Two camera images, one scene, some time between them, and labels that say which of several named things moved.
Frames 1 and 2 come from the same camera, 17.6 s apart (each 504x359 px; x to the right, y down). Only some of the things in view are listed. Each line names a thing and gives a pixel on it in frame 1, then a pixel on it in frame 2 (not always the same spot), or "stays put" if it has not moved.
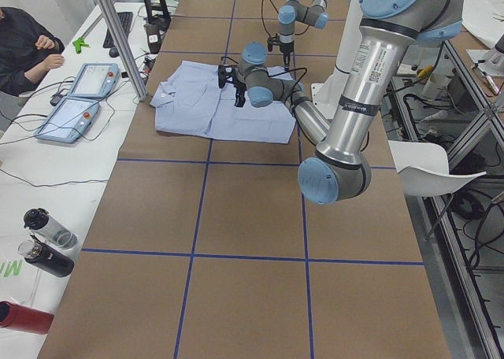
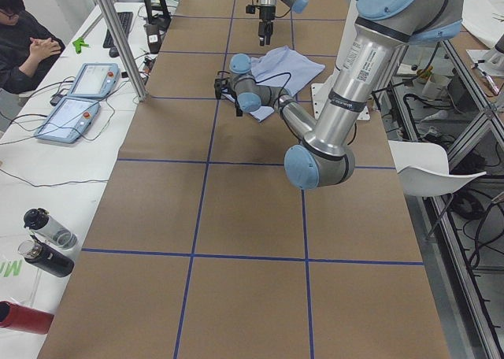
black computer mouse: [113, 52] stays put
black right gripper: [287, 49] → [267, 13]
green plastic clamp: [79, 43] stays put
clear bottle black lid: [39, 221] stays put
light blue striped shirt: [189, 100] → [283, 68]
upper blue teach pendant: [94, 81] stays put
